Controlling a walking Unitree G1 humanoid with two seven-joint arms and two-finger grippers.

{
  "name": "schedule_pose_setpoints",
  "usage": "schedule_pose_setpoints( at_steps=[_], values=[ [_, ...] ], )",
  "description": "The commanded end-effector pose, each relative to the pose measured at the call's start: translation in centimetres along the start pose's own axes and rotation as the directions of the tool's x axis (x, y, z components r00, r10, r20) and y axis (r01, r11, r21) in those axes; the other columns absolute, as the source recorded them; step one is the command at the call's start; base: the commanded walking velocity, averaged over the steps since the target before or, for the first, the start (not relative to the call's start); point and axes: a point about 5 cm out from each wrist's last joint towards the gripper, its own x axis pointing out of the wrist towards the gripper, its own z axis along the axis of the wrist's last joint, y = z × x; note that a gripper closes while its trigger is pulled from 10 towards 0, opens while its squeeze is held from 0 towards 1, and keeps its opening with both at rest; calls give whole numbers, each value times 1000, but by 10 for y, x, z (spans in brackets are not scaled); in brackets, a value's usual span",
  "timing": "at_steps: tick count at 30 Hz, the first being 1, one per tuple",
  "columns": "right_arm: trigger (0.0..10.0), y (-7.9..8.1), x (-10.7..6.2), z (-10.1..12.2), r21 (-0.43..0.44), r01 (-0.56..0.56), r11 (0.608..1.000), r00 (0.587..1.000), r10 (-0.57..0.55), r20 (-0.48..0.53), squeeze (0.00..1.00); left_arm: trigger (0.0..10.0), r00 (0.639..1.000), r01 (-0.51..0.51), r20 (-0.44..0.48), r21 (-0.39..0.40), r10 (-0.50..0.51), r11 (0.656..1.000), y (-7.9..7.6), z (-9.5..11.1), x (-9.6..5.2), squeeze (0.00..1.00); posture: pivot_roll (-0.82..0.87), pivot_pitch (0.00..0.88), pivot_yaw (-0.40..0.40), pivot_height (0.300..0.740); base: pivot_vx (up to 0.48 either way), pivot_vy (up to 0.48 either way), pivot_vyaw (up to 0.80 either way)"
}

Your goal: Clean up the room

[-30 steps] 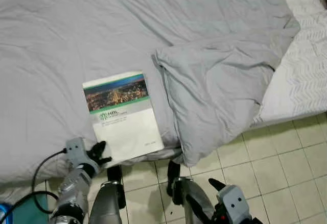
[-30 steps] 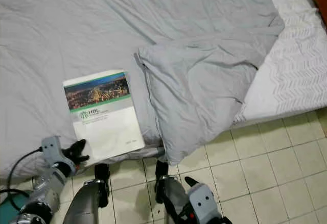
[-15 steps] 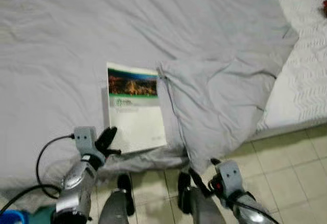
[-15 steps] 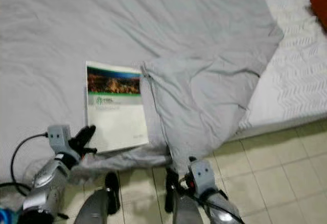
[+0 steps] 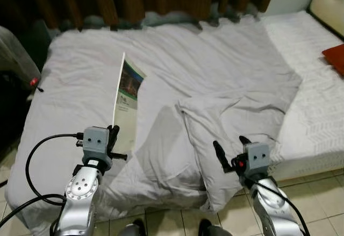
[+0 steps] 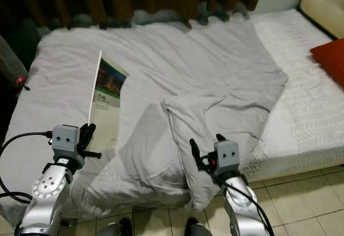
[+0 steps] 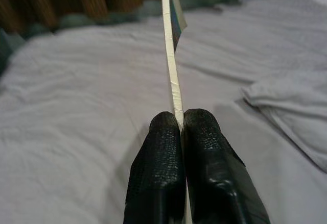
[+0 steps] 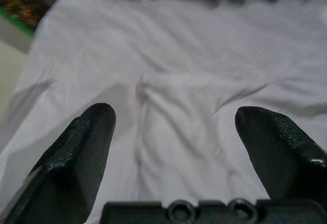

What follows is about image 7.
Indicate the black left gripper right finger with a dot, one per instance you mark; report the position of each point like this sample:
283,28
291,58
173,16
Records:
217,173

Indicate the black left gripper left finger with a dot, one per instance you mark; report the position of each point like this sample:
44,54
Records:
155,168

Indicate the thin white-edged book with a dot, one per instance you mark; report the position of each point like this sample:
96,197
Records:
171,63

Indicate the white bed sheet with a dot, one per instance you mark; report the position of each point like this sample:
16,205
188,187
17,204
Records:
89,106

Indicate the folded white cloth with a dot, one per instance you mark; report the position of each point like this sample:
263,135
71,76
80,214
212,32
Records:
288,111

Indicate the teal mattress cover edge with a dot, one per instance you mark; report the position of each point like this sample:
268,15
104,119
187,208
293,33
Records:
76,20

